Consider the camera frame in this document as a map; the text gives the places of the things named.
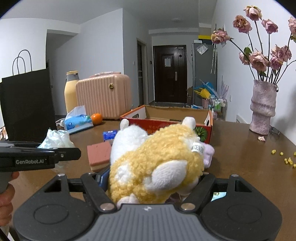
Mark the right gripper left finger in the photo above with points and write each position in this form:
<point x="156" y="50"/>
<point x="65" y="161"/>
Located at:
<point x="95" y="185"/>

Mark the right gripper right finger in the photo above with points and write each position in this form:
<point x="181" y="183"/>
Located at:
<point x="200" y="196"/>

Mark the pink sponge block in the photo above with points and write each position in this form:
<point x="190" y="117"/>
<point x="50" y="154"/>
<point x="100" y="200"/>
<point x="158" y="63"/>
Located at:
<point x="99" y="155"/>

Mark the lavender fluffy headband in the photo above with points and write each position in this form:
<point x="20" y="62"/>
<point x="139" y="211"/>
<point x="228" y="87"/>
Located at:
<point x="208" y="155"/>

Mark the yellow white plush toy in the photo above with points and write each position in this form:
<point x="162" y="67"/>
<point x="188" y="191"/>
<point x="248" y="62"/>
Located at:
<point x="148" y="169"/>

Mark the person's left hand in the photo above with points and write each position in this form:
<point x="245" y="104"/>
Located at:
<point x="6" y="208"/>

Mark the crumpled clear plastic bag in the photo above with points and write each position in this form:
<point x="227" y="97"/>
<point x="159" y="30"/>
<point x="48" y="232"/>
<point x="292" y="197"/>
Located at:
<point x="56" y="139"/>

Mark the small blue tissue packet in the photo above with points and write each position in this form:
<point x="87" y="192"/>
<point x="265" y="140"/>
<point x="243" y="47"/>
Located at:
<point x="109" y="135"/>

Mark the black paper shopping bag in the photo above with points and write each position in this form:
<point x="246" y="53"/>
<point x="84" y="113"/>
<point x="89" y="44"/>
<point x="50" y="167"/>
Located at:
<point x="27" y="106"/>

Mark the blue tissue pack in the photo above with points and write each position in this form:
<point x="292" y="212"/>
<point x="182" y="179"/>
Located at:
<point x="77" y="120"/>

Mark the orange fruit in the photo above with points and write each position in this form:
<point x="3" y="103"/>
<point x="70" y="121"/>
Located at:
<point x="97" y="119"/>

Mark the fallen rose petal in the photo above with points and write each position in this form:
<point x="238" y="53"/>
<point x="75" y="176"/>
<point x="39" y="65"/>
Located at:
<point x="261" y="138"/>

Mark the scattered yellow corn kernels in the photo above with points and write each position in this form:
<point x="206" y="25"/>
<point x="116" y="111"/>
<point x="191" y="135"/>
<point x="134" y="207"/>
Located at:
<point x="290" y="160"/>

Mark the red cardboard box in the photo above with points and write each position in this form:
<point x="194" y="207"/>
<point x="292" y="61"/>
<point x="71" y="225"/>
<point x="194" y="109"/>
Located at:
<point x="152" y="118"/>

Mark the yellow bottle with grey cap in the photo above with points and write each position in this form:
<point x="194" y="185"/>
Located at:
<point x="70" y="90"/>

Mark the pink ribbed suitcase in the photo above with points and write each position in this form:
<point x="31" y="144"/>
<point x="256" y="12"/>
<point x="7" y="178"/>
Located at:
<point x="106" y="93"/>

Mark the pink textured vase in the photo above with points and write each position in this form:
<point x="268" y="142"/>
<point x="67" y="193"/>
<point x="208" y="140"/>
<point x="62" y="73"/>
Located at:
<point x="263" y="103"/>

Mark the dark entrance door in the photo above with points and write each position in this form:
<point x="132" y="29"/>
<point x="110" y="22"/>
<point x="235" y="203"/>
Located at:
<point x="170" y="73"/>

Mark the grey refrigerator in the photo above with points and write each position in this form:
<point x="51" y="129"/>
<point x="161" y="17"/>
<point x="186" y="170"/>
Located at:
<point x="202" y="63"/>

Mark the dried pink roses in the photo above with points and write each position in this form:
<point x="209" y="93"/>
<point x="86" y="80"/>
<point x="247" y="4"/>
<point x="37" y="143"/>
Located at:
<point x="267" y="63"/>

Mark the wire rack with bottles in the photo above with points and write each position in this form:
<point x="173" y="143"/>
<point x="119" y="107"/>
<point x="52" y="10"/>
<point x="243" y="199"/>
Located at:
<point x="218" y="107"/>

